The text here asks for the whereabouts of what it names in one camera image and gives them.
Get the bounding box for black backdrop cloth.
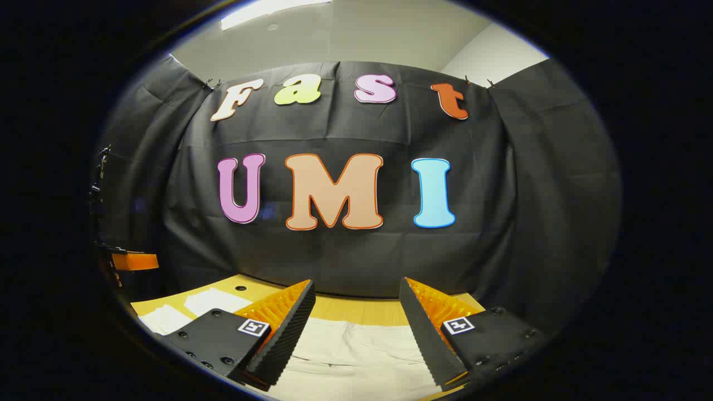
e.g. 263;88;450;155
92;53;622;335

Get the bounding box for white jeans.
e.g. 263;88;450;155
138;287;446;401

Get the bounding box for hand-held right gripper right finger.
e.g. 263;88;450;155
399;277;549;391

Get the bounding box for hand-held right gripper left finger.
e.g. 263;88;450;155
162;280;316;392

